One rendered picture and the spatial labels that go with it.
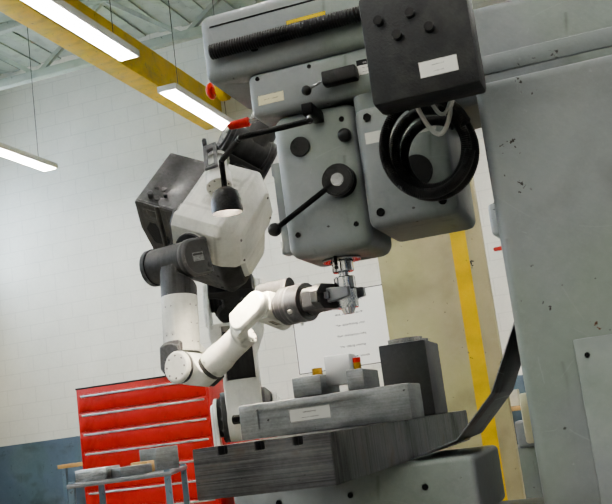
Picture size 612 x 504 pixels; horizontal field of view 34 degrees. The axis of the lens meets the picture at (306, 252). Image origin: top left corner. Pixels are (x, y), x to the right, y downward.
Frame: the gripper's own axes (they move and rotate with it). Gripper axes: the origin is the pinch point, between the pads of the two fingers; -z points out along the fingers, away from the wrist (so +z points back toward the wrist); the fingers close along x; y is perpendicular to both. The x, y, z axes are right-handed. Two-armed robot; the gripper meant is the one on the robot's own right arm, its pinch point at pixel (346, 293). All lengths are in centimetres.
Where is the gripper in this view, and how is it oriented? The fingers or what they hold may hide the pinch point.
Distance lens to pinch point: 216.4
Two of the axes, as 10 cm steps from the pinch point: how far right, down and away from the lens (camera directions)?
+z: -7.6, 2.0, 6.2
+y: 1.2, 9.8, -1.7
